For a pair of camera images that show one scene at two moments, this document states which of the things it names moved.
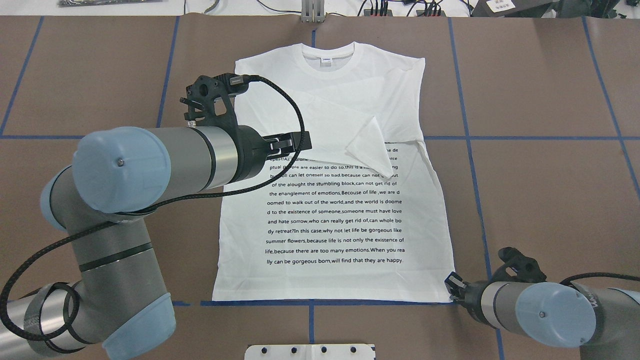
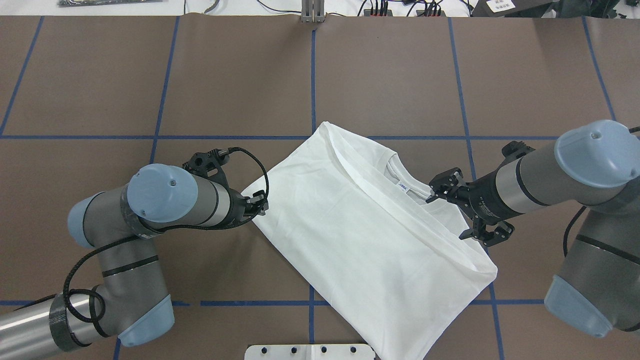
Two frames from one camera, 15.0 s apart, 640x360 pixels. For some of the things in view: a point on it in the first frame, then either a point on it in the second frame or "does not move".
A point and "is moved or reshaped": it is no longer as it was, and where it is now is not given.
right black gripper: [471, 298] to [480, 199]
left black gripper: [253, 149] to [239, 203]
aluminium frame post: [312, 11] does not move
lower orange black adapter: [430, 13] does not move
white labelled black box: [509, 8] does not move
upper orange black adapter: [367, 12] does not move
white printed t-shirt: [360, 220] is moved or reshaped
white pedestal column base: [313, 351] does not move
